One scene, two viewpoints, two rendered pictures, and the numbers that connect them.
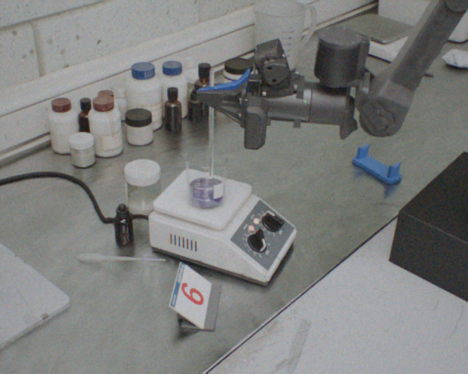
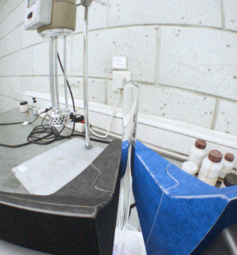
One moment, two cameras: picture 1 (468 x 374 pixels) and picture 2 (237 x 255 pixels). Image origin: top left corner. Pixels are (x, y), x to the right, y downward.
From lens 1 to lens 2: 89 cm
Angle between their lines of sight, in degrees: 72
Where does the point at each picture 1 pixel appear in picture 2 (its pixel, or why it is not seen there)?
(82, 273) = not seen: hidden behind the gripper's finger
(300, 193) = not seen: outside the picture
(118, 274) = not seen: hidden behind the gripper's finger
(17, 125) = (180, 142)
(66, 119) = (195, 152)
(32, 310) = (38, 189)
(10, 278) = (63, 178)
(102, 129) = (202, 169)
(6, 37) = (199, 97)
